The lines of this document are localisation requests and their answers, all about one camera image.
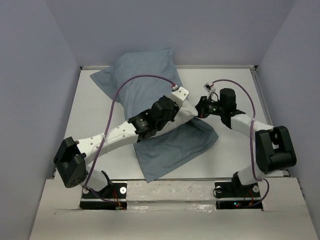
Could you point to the aluminium front table rail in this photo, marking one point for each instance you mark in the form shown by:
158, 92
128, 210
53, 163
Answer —
177, 179

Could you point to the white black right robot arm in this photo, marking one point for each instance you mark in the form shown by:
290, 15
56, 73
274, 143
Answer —
271, 147

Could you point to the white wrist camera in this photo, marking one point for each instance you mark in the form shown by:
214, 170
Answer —
209, 87
179, 94

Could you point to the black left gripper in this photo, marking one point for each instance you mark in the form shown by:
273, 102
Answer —
175, 108

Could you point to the blue-grey fabric pillowcase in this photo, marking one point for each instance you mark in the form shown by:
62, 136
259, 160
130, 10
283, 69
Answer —
136, 81

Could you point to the aluminium right table rail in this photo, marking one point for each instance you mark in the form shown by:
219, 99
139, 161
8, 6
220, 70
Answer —
262, 99

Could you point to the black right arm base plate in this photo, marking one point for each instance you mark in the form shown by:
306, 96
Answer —
237, 197

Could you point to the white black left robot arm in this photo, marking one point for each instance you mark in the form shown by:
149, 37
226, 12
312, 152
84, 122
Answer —
74, 156

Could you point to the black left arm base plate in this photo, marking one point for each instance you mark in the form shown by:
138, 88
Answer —
114, 200

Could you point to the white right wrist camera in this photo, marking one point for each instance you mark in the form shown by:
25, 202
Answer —
209, 87

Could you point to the aluminium back table rail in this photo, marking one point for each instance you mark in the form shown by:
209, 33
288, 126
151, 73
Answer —
250, 67

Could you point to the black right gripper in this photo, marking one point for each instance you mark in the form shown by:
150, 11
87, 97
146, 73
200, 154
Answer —
201, 107

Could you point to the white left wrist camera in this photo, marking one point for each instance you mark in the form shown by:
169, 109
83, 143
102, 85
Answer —
179, 94

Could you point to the aluminium table rail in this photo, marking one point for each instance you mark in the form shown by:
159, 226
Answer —
177, 179
250, 67
262, 99

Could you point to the white pillow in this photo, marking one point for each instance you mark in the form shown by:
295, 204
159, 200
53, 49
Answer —
185, 114

